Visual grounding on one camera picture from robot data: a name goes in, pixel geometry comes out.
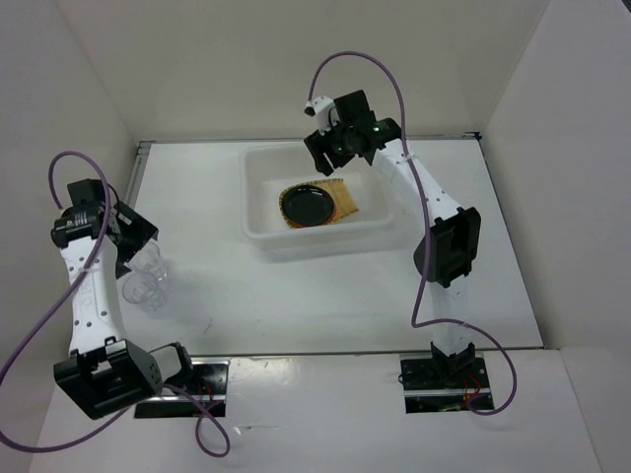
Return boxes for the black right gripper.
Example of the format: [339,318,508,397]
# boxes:
[303,113,354,176]

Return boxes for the black round plate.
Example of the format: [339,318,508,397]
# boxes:
[279,184,335,220]

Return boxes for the woven bamboo tray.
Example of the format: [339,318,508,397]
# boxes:
[278,178,359,225]

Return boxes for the orange plastic plate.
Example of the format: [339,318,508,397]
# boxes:
[283,216,333,229]

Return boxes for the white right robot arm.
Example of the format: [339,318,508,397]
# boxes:
[304,91,481,387]

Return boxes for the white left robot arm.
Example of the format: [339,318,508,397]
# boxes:
[51,179,196,420]

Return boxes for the translucent white plastic bin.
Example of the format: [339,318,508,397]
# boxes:
[240,142,394,260]

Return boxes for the clear plastic cup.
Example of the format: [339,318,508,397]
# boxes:
[128,240,169,282]
[122,272,167,313]

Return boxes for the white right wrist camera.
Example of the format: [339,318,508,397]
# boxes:
[304,96,339,135]

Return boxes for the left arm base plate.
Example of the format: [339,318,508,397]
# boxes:
[133,357,230,419]

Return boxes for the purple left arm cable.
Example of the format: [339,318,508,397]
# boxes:
[0,151,232,457]

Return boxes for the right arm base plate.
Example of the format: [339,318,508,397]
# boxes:
[398,354,495,414]

